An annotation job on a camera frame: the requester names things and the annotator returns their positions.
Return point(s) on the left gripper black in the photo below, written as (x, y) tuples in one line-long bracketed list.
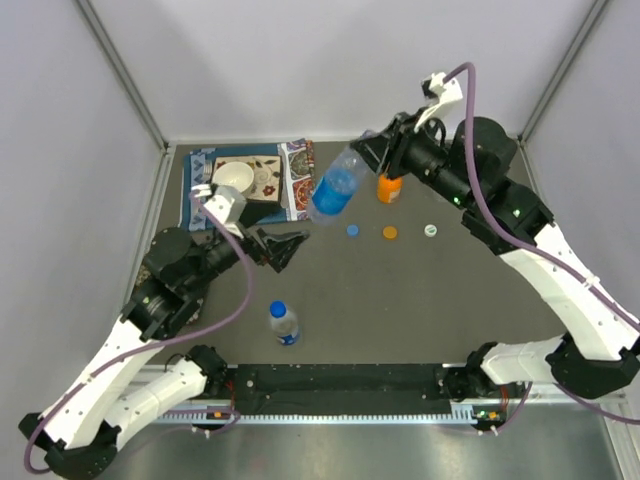
[(279, 248)]

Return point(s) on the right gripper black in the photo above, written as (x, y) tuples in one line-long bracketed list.
[(389, 146)]

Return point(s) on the orange juice bottle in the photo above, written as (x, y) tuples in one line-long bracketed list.
[(388, 190)]

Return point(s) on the blue liquid bottle blue cap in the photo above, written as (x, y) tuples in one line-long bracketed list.
[(337, 186)]

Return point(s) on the orange bottle cap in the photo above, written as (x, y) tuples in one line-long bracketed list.
[(390, 232)]

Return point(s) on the clear water bottle blue cap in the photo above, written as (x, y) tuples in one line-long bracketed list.
[(284, 323)]

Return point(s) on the white green bottle cap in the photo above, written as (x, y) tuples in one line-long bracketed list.
[(430, 230)]

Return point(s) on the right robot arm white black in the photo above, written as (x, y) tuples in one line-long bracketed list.
[(599, 351)]

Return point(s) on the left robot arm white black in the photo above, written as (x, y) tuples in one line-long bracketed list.
[(79, 436)]

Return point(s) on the square floral plate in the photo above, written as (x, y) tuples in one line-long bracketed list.
[(268, 175)]

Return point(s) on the white ceramic bowl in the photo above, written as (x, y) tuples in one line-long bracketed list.
[(238, 175)]

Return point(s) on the blue patterned placemat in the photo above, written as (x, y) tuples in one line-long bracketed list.
[(298, 182)]

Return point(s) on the silver fork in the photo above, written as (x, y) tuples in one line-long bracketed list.
[(201, 171)]

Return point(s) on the dark floral coaster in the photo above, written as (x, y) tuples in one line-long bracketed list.
[(142, 280)]

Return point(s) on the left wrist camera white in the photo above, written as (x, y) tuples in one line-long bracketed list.
[(222, 205)]

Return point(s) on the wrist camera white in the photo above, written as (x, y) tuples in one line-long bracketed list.
[(222, 205), (440, 95)]

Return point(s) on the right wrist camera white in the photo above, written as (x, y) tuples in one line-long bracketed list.
[(440, 95)]

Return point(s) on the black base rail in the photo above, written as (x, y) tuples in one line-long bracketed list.
[(342, 389)]

